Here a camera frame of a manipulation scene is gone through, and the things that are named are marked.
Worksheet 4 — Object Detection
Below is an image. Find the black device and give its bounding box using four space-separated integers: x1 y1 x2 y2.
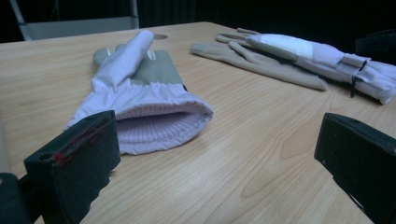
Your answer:
355 29 396 65

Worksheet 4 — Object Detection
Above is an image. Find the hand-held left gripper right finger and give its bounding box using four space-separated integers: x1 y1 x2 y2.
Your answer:
314 112 396 224

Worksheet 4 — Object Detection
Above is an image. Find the beige suede glove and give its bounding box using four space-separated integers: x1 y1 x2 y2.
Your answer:
190 32 329 91

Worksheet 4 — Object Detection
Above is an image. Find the grey chair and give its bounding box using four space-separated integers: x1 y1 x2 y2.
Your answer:
8 0 140 42

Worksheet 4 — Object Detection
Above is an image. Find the lavender glove with strap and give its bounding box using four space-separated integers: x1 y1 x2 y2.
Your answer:
236 27 396 105

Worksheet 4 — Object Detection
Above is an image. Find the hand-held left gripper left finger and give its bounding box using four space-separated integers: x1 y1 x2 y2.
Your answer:
23 109 121 224

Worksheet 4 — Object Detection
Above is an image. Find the lavender glove with grey palm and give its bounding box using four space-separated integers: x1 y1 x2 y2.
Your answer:
64 29 215 156

